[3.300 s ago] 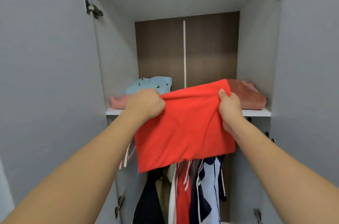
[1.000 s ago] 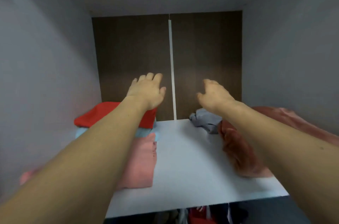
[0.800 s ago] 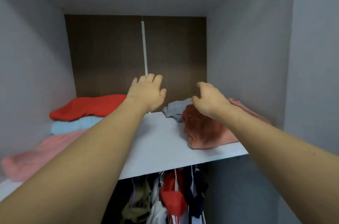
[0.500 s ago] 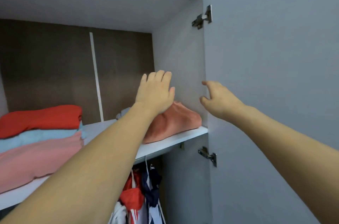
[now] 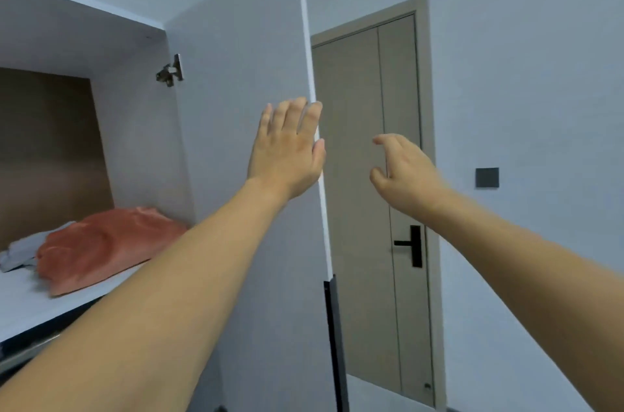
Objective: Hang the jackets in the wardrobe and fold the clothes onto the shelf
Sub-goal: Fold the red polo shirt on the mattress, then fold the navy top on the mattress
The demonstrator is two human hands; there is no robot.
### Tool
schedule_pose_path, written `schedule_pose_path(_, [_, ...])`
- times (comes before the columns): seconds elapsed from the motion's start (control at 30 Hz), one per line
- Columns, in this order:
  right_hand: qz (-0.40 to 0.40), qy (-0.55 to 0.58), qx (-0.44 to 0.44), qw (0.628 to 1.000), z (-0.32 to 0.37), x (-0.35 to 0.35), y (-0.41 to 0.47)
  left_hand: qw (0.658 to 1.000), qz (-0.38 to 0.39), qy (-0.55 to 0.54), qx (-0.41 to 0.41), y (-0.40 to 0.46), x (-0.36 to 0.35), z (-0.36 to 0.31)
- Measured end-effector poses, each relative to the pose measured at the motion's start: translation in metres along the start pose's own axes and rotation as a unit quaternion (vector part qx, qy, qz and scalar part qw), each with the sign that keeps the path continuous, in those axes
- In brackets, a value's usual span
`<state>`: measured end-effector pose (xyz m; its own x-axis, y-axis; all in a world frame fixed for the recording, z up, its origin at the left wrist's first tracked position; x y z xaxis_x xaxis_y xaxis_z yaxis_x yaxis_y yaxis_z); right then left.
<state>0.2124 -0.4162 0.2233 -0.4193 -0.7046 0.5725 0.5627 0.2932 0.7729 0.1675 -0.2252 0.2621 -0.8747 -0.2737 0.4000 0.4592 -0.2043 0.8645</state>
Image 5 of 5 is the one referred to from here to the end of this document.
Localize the person's left hand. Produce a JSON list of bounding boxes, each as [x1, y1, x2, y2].
[[246, 97, 328, 205]]

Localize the person's right hand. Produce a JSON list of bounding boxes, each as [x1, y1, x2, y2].
[[369, 132, 454, 225]]

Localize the white wardrobe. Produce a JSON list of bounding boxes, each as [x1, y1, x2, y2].
[[0, 0, 350, 412]]

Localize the brown velvet garment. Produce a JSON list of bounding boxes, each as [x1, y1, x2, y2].
[[34, 207, 189, 298]]

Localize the grey drawstring shorts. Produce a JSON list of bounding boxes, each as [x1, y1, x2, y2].
[[0, 222, 77, 274]]

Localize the person's left forearm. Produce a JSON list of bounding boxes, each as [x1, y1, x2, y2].
[[0, 177, 289, 412]]

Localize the person's right forearm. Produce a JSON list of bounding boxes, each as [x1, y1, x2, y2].
[[424, 187, 624, 412]]

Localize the white wardrobe shelf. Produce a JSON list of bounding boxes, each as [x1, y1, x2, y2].
[[0, 265, 142, 344]]

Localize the beige wooden door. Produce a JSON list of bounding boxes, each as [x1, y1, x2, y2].
[[310, 0, 448, 412]]

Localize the metal door hinge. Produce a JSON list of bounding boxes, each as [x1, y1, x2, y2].
[[156, 54, 185, 88]]

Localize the black door lever handle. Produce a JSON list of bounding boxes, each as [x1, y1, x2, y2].
[[393, 224, 425, 268]]

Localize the black wall switch plate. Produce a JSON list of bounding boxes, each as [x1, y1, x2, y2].
[[474, 167, 501, 190]]

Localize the black door edge handle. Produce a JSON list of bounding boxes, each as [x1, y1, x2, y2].
[[324, 275, 350, 412]]

